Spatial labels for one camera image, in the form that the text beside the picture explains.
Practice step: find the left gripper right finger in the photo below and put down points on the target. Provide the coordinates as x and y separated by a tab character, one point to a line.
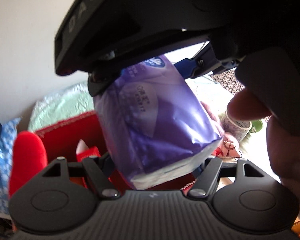
206	182

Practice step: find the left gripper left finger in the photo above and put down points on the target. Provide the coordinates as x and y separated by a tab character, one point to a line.
97	181

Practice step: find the red plush pillow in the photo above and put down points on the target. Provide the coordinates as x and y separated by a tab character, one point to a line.
28	159

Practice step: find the purple tissue pack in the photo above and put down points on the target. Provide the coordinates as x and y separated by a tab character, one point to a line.
154	126

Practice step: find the person's right hand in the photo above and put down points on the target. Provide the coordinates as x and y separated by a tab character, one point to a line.
283	148

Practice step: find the small red box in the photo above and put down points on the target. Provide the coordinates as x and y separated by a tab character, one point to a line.
86	153

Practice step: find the pink plush toy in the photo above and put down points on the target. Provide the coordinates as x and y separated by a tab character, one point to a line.
228	146

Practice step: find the red storage box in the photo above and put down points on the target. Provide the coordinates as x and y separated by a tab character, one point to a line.
62	138

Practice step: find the roll of patterned tape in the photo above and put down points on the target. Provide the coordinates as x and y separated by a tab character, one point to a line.
237	128

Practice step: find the green patterned table cloth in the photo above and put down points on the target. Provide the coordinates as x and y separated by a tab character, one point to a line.
61	105

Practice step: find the blue checkered cloth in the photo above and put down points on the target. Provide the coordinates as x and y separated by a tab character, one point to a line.
7	137

